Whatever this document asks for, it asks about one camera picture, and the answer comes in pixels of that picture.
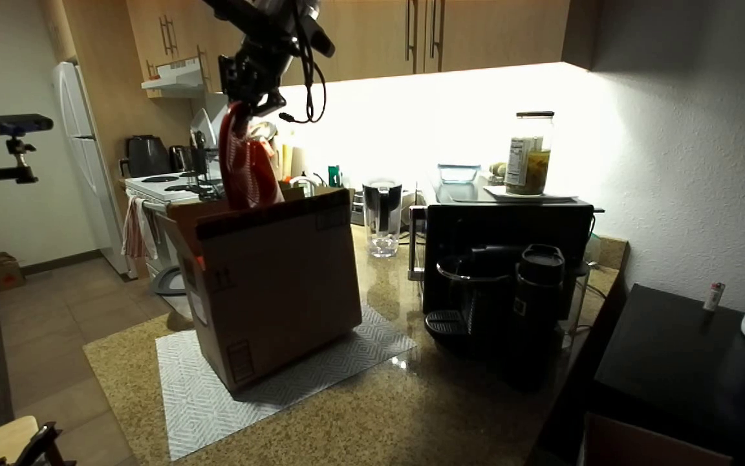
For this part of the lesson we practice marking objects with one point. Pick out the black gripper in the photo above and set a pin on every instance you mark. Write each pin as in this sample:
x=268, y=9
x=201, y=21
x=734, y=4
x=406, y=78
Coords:
x=250, y=78

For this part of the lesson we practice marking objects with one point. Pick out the brown cardboard box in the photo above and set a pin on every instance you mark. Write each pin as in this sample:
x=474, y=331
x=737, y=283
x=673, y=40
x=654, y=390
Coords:
x=268, y=285

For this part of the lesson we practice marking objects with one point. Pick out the small brown floor box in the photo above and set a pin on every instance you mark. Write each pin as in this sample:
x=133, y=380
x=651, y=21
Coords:
x=9, y=272

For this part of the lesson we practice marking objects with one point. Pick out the black microwave oven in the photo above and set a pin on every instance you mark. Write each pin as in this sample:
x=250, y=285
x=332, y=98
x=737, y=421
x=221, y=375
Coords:
x=490, y=237

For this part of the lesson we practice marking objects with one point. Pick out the white range hood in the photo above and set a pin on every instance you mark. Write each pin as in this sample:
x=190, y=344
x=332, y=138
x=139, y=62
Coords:
x=174, y=78

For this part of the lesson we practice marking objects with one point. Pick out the black kettle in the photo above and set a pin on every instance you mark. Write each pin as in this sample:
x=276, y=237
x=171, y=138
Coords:
x=143, y=157

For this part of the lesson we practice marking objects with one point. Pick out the white refrigerator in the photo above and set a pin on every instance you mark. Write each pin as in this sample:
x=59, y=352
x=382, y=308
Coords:
x=89, y=167

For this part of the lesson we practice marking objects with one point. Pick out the clear water filter pitcher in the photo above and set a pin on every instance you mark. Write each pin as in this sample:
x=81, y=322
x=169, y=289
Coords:
x=382, y=216

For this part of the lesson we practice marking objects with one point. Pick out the white stove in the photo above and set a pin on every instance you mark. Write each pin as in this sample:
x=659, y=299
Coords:
x=152, y=198

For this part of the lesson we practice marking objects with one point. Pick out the glass jar on microwave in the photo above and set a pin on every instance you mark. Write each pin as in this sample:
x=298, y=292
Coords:
x=528, y=150

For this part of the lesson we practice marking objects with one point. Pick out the black coffee machine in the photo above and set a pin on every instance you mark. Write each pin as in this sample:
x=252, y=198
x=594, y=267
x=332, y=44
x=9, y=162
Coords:
x=510, y=320

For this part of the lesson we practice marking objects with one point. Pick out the black side table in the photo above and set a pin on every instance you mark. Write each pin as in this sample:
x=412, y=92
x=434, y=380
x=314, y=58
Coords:
x=676, y=368

